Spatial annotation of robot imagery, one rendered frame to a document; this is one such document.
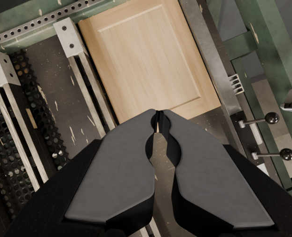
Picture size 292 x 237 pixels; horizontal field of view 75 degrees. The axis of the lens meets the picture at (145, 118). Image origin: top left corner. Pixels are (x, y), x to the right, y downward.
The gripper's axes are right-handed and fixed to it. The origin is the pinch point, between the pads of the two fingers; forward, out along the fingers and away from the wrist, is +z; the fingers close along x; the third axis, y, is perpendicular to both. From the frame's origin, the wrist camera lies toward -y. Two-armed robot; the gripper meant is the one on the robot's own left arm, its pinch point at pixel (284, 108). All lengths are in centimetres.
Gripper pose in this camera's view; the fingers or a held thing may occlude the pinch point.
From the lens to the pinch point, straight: 71.8
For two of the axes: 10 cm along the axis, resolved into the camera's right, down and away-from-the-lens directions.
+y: 1.9, -9.8, -0.6
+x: -9.8, -1.8, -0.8
